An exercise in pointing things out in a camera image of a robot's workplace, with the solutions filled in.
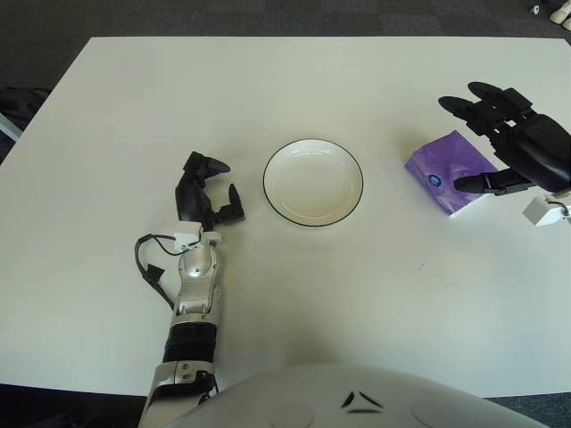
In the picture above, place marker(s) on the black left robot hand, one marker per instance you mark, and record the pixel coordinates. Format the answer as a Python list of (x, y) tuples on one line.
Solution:
[(189, 200)]

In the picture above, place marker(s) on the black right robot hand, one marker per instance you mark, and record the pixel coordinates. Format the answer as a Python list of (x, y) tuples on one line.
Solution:
[(540, 151)]

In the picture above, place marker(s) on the purple tissue paper pack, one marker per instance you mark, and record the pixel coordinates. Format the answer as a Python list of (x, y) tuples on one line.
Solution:
[(441, 160)]

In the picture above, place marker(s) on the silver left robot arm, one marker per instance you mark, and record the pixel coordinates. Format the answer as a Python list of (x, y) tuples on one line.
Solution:
[(196, 267)]

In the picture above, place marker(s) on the white plate black rim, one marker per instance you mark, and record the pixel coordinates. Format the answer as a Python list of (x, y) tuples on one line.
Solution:
[(312, 185)]

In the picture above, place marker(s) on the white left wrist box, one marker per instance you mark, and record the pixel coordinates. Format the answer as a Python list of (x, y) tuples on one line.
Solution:
[(185, 241)]

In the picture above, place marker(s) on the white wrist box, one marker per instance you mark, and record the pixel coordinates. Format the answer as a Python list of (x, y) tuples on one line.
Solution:
[(185, 241), (542, 211)]

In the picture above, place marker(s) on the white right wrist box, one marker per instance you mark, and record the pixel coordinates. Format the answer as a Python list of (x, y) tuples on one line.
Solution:
[(542, 211)]

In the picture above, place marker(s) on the white shoe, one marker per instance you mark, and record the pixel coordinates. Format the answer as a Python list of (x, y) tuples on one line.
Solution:
[(562, 15)]

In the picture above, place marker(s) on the small white object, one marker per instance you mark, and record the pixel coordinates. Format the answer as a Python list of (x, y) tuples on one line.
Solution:
[(535, 8)]

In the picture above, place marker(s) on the grey white furniture edge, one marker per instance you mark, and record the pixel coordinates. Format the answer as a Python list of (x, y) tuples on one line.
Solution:
[(8, 127)]

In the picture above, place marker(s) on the black bag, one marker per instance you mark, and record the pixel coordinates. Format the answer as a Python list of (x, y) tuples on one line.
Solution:
[(18, 102)]

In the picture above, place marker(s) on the grey robot torso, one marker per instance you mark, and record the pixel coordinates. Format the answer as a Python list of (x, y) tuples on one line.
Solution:
[(312, 397)]

